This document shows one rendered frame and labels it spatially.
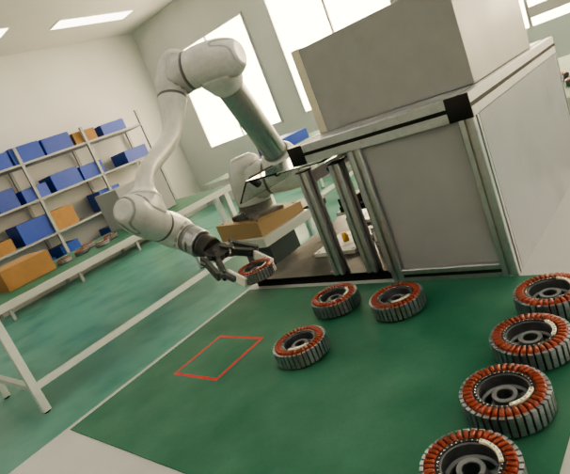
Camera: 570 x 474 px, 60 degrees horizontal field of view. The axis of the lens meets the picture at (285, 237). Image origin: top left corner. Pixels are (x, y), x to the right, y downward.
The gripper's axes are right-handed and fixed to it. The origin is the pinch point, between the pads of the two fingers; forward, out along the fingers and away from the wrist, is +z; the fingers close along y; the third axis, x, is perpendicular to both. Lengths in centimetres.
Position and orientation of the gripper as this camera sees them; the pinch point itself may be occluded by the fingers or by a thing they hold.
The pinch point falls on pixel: (255, 270)
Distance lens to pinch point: 140.9
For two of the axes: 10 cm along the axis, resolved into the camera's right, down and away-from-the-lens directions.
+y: -5.8, 4.3, -6.9
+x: 0.4, -8.3, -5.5
